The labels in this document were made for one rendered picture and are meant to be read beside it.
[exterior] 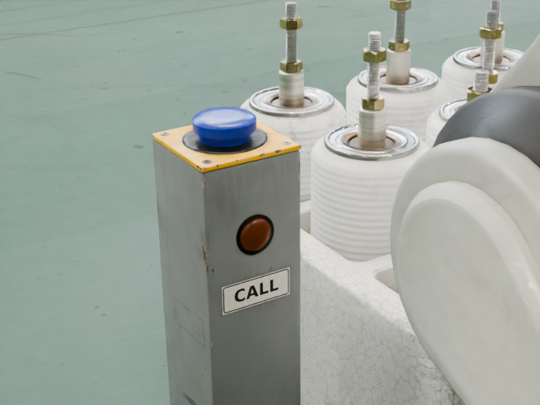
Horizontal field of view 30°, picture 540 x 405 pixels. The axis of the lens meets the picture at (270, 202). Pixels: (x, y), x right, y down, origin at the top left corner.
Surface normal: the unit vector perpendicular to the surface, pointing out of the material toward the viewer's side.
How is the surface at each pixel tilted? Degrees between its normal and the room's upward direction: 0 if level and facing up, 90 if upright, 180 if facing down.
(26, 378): 0
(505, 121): 46
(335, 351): 90
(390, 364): 90
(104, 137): 0
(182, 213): 90
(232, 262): 90
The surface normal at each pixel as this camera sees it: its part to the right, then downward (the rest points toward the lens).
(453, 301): -0.86, 0.22
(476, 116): -0.77, -0.54
